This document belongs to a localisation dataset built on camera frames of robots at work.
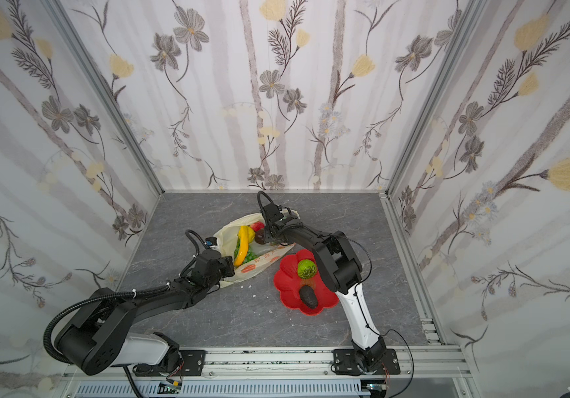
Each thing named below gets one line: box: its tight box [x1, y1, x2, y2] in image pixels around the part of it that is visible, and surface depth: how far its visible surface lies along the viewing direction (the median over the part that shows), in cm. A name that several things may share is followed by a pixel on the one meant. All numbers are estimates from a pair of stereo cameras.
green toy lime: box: [297, 258, 318, 280], surface depth 90 cm
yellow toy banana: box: [233, 225, 249, 267], surface depth 94 cm
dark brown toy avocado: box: [299, 285, 318, 310], surface depth 86 cm
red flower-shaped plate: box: [273, 248, 339, 316], surface depth 92 cm
